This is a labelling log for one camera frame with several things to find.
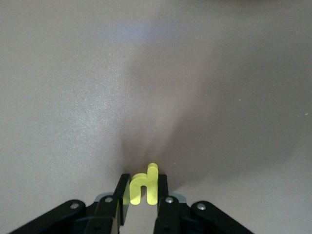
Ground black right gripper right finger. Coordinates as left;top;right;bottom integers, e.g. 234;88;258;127
153;174;186;234

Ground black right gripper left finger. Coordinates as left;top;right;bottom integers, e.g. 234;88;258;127
84;173;131;234

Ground yellow foam letter h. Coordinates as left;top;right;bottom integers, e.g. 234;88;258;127
123;162;158;205

